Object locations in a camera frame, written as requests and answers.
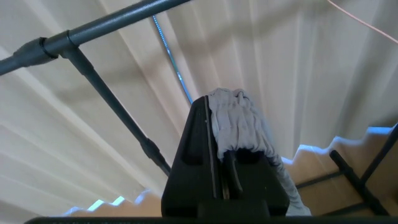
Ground pale grey shorts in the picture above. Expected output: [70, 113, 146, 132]
[206, 88, 312, 217]

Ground black clothes rack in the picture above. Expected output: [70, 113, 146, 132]
[0, 0, 398, 217]

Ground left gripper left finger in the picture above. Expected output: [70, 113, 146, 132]
[161, 95, 223, 217]

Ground pink clothes hanger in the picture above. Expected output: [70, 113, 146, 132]
[326, 0, 398, 45]

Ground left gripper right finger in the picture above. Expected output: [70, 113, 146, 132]
[222, 149, 290, 217]

